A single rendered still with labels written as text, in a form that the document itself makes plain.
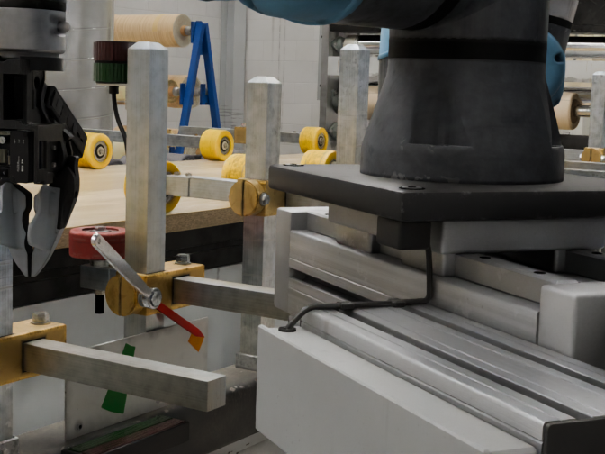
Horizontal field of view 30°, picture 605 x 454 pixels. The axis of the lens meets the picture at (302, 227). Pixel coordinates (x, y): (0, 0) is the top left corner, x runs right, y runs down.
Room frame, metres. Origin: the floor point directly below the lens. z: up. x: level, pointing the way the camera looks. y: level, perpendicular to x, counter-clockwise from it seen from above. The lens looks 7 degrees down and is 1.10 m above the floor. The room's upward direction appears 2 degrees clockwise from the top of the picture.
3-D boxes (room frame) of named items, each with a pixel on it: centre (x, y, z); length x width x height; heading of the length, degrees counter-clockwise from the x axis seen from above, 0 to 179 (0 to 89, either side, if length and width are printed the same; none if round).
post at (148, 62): (1.37, 0.19, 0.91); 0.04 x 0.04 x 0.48; 58
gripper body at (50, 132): (1.07, 0.27, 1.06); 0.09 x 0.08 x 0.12; 169
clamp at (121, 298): (1.39, 0.18, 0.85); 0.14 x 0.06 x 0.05; 148
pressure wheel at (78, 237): (1.46, 0.26, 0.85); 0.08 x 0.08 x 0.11
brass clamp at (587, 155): (2.87, -0.75, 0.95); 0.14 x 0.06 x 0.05; 148
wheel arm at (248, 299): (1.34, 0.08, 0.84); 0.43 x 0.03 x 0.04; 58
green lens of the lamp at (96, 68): (1.39, 0.23, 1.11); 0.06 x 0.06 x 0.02
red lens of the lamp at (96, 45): (1.39, 0.23, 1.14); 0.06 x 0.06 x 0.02
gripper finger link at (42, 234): (1.07, 0.25, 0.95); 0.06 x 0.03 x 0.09; 169
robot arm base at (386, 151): (0.85, -0.12, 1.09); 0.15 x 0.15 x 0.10
